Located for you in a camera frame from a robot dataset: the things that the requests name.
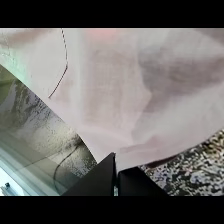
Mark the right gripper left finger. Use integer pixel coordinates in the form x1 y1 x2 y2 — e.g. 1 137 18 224
62 152 117 197

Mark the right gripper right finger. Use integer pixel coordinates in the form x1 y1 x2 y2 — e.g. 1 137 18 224
117 166 168 197

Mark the pale pink garment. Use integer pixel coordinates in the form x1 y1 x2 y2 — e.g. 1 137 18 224
0 27 224 172

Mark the silver frame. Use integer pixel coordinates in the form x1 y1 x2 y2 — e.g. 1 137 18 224
0 145 60 197

